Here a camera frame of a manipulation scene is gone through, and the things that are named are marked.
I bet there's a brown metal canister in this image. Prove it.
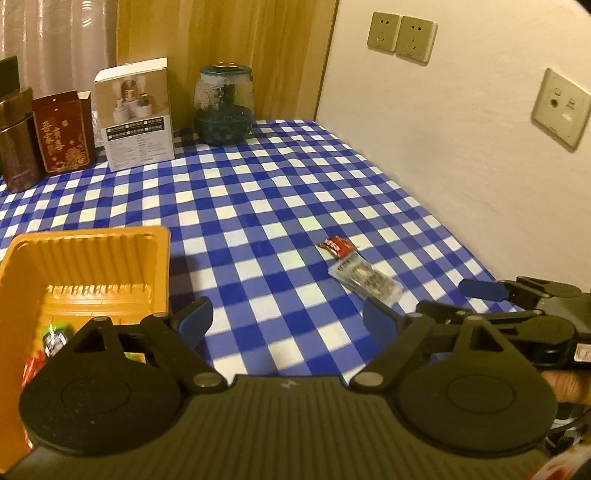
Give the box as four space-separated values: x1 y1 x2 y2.
0 88 45 192

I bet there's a beige wall socket plate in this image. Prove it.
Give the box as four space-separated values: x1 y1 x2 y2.
531 68 591 151

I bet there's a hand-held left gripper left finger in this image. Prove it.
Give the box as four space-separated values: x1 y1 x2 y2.
44 296 228 393

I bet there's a black appliance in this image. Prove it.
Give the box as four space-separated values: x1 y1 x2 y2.
0 55 20 100

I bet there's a glass jar dark green base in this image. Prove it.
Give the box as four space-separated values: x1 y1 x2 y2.
194 62 254 147

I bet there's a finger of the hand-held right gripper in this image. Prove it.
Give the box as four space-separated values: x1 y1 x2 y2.
459 276 583 305
416 300 575 357

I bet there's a white product box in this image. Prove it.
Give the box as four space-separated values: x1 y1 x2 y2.
93 58 176 171

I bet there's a wooden wall panel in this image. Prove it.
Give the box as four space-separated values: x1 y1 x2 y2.
115 0 340 131

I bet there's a person's right hand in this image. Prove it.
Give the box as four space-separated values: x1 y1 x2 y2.
541 369 591 404

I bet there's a beige wall power outlet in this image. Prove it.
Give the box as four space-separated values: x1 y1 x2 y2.
367 11 402 54
396 16 438 65

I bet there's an orange plastic tray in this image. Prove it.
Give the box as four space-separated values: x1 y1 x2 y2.
0 226 171 462

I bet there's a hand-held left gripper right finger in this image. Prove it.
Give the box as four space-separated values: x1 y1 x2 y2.
351 298 525 391

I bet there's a sheer patterned curtain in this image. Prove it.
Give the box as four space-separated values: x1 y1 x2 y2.
0 0 118 104

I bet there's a red gold patterned box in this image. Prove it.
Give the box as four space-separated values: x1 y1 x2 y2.
31 90 99 174

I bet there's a dark clear snack packet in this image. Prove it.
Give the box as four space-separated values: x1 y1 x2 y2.
329 256 403 305

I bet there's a red white candy wrapper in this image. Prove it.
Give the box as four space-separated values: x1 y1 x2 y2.
316 235 360 258

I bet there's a blue white checkered tablecloth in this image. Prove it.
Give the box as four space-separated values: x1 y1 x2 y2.
0 119 527 384

